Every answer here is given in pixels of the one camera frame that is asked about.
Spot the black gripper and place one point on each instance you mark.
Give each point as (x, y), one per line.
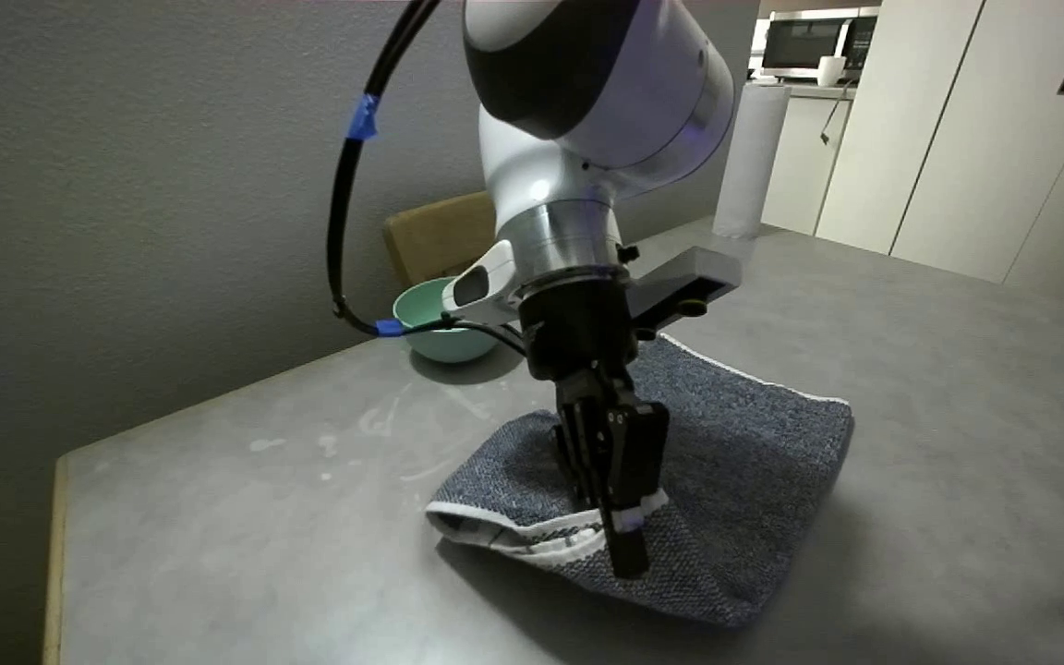
(575, 326)

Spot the grey striped towel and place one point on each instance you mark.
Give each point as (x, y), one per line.
(739, 494)

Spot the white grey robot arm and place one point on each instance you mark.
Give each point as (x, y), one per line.
(592, 87)

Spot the teal green ceramic bowl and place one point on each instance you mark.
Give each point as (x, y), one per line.
(432, 326)

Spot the wooden chair backrest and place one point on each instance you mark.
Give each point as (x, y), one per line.
(439, 236)

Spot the white low cabinet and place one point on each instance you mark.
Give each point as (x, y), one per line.
(811, 169)

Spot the white microwave oven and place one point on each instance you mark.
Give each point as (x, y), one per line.
(815, 44)

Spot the white tall cupboard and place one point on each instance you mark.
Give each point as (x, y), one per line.
(1000, 151)

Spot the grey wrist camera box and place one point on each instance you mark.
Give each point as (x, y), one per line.
(684, 278)

